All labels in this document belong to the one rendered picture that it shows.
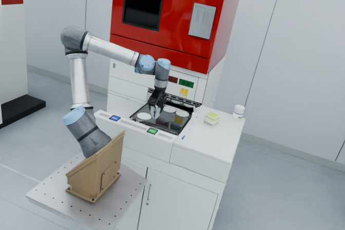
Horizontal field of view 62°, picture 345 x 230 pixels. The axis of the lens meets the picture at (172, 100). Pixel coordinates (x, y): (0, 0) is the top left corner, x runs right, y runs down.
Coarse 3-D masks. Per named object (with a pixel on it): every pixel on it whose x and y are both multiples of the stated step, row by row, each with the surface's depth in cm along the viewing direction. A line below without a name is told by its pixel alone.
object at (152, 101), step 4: (156, 92) 162; (160, 92) 162; (152, 96) 161; (156, 96) 161; (160, 96) 163; (148, 100) 159; (152, 100) 158; (156, 100) 159; (148, 104) 159; (152, 104) 157
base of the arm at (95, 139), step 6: (96, 126) 139; (90, 132) 135; (96, 132) 137; (102, 132) 139; (84, 138) 135; (90, 138) 135; (96, 138) 135; (102, 138) 136; (108, 138) 139; (84, 144) 135; (90, 144) 134; (96, 144) 135; (102, 144) 135; (84, 150) 135; (90, 150) 133; (96, 150) 133; (84, 156) 137
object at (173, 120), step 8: (144, 112) 209; (168, 112) 215; (144, 120) 198; (152, 120) 200; (160, 120) 202; (168, 120) 204; (176, 120) 206; (184, 120) 208; (168, 128) 194; (176, 128) 196
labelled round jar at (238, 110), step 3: (237, 105) 208; (240, 105) 209; (237, 108) 204; (240, 108) 204; (243, 108) 204; (234, 111) 207; (237, 111) 205; (240, 111) 204; (243, 111) 206; (234, 114) 207; (237, 114) 205; (240, 114) 205; (234, 117) 207; (237, 117) 206; (240, 117) 206; (237, 120) 207
